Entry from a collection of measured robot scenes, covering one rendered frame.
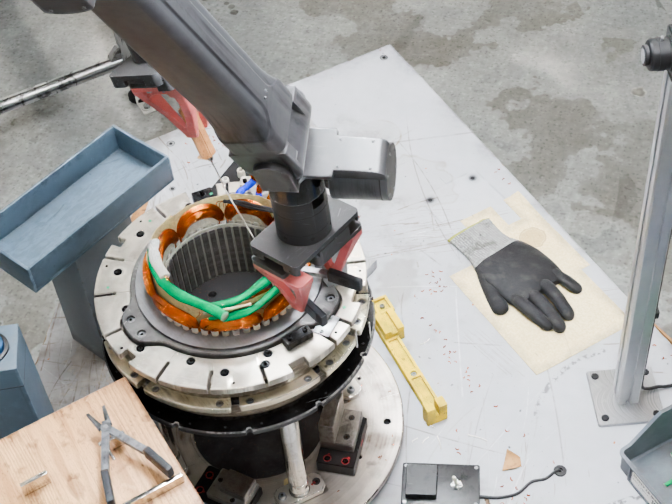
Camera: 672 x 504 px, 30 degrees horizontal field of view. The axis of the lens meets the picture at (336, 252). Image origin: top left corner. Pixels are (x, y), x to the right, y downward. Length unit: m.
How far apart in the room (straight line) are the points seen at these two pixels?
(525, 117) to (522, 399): 1.63
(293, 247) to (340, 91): 0.93
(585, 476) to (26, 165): 2.03
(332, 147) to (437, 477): 0.57
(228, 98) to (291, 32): 2.54
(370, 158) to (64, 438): 0.48
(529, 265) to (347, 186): 0.70
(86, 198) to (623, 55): 2.07
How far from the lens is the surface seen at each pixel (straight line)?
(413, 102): 2.14
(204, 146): 1.31
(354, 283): 1.34
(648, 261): 1.51
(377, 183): 1.19
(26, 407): 1.59
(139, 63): 1.26
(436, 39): 3.52
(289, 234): 1.26
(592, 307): 1.84
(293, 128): 1.14
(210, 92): 1.03
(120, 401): 1.43
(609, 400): 1.74
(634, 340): 1.62
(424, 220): 1.94
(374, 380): 1.73
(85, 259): 1.67
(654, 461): 1.70
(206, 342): 1.41
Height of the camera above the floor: 2.20
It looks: 48 degrees down
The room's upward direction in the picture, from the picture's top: 6 degrees counter-clockwise
